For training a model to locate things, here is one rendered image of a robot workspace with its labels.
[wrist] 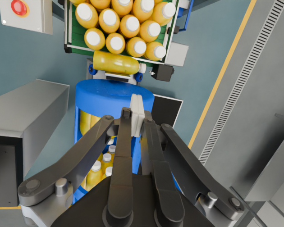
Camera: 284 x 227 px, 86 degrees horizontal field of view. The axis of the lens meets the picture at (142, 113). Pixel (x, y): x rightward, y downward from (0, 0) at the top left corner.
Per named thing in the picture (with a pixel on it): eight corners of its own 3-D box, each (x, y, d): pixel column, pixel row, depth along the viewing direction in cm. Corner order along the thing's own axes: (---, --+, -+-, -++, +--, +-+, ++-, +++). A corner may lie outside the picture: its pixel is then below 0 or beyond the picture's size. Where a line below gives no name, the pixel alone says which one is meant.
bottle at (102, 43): (89, 48, 66) (83, 49, 50) (88, 30, 63) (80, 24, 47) (106, 49, 68) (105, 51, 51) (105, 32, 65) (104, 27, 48)
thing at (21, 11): (13, 14, 42) (11, 13, 41) (11, -2, 41) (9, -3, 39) (28, 17, 43) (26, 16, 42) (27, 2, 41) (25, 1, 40)
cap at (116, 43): (107, 42, 50) (107, 42, 49) (116, 34, 50) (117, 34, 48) (115, 52, 52) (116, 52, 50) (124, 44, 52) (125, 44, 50)
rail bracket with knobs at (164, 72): (146, 75, 76) (151, 79, 67) (149, 60, 74) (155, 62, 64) (164, 78, 79) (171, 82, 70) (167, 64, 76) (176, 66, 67)
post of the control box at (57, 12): (80, 30, 139) (28, 2, 49) (80, 26, 137) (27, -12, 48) (84, 32, 140) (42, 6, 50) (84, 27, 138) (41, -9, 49)
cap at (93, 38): (87, 44, 49) (87, 44, 48) (86, 31, 48) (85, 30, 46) (100, 45, 50) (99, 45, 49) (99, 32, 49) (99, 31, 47)
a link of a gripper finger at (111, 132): (128, 139, 16) (99, 135, 16) (129, 117, 21) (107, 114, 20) (130, 128, 15) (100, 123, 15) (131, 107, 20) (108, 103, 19)
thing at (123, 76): (105, 74, 69) (104, 79, 58) (105, 68, 69) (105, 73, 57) (126, 77, 72) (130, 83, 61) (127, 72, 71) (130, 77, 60)
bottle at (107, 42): (103, 42, 66) (100, 41, 50) (115, 31, 66) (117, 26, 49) (113, 56, 69) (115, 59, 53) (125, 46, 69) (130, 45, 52)
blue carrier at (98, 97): (72, 215, 95) (69, 275, 71) (76, 75, 63) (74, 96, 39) (117, 206, 106) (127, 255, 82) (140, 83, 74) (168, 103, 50)
